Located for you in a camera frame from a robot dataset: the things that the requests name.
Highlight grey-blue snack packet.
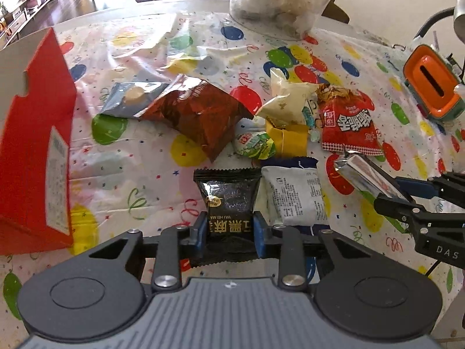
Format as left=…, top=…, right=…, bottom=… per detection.
left=99, top=81, right=171, bottom=119

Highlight flat clear plastic bag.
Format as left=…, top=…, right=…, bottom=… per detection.
left=105, top=13, right=240, bottom=88

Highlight orange and green device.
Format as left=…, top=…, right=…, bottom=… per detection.
left=403, top=44, right=465, bottom=120

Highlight balloon print tablecloth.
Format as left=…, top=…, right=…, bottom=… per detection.
left=0, top=11, right=465, bottom=335

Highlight large clear plastic bag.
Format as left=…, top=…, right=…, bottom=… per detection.
left=229, top=0, right=340, bottom=40

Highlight orange and silver snack packet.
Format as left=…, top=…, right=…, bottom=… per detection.
left=334, top=153, right=409, bottom=201

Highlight white snack packet blue edges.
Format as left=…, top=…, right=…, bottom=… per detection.
left=260, top=156, right=328, bottom=228

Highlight wooden tv cabinet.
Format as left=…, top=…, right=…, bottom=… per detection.
left=0, top=0, right=60, bottom=42

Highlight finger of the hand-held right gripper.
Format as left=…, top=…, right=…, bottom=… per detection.
left=373, top=193, right=437, bottom=233
left=395, top=172, right=465, bottom=199

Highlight red cardboard box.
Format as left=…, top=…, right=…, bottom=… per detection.
left=0, top=27, right=78, bottom=256

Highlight brown snack packet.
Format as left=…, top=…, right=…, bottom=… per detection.
left=134, top=74, right=255, bottom=163

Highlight yellow snack packet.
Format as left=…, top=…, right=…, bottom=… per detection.
left=264, top=118, right=309, bottom=158

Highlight green round snack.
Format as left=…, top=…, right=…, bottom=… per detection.
left=232, top=130, right=277, bottom=160

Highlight red snack packet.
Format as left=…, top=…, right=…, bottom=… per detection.
left=317, top=84, right=385, bottom=157

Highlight grey gooseneck lamp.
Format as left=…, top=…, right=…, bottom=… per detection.
left=412, top=5, right=465, bottom=44

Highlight cream snack packet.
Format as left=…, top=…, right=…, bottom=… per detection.
left=253, top=67, right=320, bottom=129

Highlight black snack packet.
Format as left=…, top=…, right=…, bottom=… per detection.
left=192, top=167, right=263, bottom=268

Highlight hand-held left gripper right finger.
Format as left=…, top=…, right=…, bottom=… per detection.
left=252, top=211, right=364, bottom=291

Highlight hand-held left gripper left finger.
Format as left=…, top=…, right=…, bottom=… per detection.
left=89, top=211, right=208, bottom=292

